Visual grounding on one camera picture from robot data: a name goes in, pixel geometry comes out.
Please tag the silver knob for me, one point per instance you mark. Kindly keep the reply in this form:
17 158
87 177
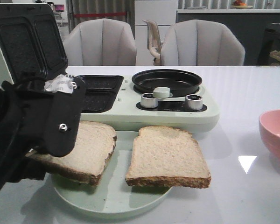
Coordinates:
148 101
193 102

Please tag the left silver knob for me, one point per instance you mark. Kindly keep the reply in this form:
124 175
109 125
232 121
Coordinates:
148 101

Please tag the bread slice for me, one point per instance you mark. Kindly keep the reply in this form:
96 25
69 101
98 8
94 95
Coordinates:
94 146
164 156

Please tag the green round plate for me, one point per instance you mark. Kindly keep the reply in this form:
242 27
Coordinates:
112 197

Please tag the right silver knob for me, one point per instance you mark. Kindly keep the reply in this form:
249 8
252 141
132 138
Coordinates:
193 102

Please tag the white cabinet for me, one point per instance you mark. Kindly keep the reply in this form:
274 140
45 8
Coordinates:
163 12

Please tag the grey armchair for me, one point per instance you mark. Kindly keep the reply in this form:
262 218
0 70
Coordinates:
201 43
101 42

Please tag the green pan handle knob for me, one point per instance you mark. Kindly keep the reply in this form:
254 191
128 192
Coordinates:
162 92

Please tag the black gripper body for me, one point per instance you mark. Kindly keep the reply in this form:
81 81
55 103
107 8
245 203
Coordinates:
22 122

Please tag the black round frying pan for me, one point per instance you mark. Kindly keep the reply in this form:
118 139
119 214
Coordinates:
180 82

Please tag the right grey armchair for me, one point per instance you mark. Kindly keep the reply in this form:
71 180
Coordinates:
201 43

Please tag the red barrier belt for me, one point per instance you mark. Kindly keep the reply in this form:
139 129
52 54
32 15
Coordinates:
100 15

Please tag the left grey armchair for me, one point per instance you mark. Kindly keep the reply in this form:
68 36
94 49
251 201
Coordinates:
101 42

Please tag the beige office chair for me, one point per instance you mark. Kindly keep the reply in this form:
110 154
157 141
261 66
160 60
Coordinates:
154 41

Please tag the fruit plate on counter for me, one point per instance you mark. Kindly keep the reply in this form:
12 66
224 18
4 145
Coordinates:
239 4

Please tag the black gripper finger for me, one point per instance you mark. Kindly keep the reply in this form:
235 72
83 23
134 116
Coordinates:
63 120

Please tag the dark counter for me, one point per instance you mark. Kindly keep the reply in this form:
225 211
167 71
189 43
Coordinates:
257 29

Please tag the pink bowl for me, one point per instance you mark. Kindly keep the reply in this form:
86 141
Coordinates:
269 129

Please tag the green sandwich maker lid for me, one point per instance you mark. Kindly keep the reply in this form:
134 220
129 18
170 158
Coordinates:
30 43

